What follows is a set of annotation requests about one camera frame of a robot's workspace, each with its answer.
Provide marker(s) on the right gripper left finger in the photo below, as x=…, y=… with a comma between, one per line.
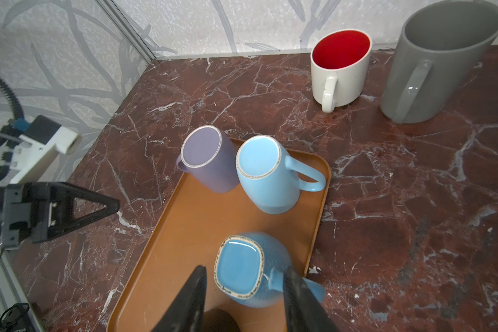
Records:
x=186, y=312

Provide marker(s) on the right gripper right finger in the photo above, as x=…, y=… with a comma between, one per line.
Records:
x=303, y=312

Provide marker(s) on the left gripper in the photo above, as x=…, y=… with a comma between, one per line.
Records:
x=33, y=211

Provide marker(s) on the lilac mug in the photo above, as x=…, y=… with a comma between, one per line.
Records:
x=210, y=156

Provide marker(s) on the white mug red inside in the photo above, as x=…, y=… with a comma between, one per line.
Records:
x=339, y=64

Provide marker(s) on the grey mug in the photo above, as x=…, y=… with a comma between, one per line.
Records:
x=437, y=48

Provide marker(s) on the blue dotted floral mug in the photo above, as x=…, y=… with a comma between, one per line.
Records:
x=250, y=268

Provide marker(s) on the light blue mug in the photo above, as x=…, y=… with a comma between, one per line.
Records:
x=272, y=179

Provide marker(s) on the orange rectangular tray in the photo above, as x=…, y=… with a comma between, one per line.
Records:
x=189, y=233

